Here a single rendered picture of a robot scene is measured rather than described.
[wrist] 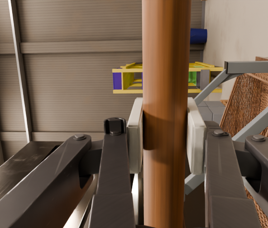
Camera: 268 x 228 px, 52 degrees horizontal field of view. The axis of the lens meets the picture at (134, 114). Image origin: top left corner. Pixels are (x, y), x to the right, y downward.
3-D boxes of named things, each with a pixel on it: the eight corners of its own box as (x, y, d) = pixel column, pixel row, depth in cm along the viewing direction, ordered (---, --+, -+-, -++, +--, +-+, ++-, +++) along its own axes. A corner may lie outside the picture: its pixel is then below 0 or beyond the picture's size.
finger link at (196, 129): (192, 125, 15) (207, 126, 15) (183, 97, 22) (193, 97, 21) (190, 175, 16) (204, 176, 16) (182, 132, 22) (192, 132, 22)
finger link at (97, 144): (124, 178, 14) (68, 176, 14) (132, 140, 19) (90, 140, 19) (123, 151, 14) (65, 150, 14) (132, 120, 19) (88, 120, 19)
